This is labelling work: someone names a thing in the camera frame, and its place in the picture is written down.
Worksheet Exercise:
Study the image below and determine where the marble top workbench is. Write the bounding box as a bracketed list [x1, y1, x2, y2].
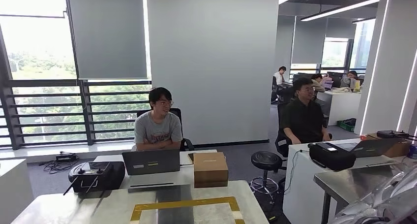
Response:
[10, 180, 270, 224]

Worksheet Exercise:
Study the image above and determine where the black office chair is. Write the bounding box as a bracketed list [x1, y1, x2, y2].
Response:
[137, 108, 195, 152]
[274, 101, 333, 159]

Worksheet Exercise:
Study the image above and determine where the person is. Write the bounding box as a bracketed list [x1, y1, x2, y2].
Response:
[339, 70, 359, 90]
[273, 65, 288, 86]
[310, 73, 327, 94]
[279, 77, 332, 146]
[133, 87, 184, 152]

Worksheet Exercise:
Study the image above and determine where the cardboard box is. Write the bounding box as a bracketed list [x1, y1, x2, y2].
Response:
[359, 133, 412, 159]
[193, 152, 229, 189]

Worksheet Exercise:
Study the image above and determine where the white desk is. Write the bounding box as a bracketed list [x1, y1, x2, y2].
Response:
[0, 159, 35, 224]
[316, 89, 362, 127]
[282, 137, 402, 224]
[93, 149, 218, 190]

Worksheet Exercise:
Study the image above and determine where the black ringed stool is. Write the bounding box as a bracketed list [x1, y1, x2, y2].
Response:
[250, 151, 285, 196]

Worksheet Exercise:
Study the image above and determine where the grey laptop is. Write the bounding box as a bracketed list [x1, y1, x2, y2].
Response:
[334, 137, 404, 159]
[121, 149, 181, 176]

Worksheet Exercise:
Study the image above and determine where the black carry case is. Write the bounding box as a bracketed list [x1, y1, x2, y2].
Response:
[67, 161, 126, 194]
[308, 142, 357, 172]

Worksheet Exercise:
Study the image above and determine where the grey roller blind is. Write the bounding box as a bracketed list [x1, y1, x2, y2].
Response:
[66, 0, 149, 81]

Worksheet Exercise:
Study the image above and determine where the black window railing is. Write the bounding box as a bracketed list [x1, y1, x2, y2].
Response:
[0, 79, 153, 151]

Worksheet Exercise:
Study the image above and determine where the green plastic crate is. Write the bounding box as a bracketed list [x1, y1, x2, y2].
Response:
[336, 118, 357, 132]

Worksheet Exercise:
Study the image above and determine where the black power adapter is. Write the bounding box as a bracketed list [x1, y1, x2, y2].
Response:
[55, 152, 79, 163]

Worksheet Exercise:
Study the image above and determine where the steel table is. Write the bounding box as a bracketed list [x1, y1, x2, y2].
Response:
[313, 163, 417, 224]

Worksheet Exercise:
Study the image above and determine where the blue bottle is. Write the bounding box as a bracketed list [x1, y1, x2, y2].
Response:
[407, 141, 417, 160]

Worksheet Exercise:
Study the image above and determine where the yellow tape frame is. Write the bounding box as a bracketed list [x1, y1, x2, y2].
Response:
[129, 196, 246, 224]

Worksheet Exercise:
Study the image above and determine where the black cable tangle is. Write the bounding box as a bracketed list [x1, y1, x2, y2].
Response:
[38, 159, 81, 175]

